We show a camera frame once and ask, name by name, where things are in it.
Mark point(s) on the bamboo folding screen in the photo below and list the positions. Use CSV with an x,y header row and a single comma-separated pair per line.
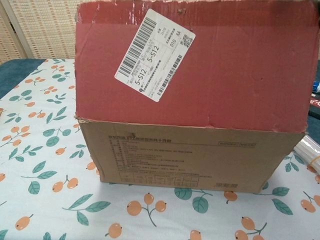
x,y
37,25

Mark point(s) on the red black snack packet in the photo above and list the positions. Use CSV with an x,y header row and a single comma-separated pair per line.
x,y
315,105

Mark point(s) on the red cardboard box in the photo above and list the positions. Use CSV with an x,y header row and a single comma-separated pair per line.
x,y
200,87

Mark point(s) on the floral print tablecloth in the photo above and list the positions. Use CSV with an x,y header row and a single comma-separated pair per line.
x,y
50,162

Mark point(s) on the white blue toothpaste tube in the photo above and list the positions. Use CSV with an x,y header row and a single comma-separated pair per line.
x,y
317,87

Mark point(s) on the bundle of clear straws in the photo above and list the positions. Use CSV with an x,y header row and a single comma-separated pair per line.
x,y
308,155

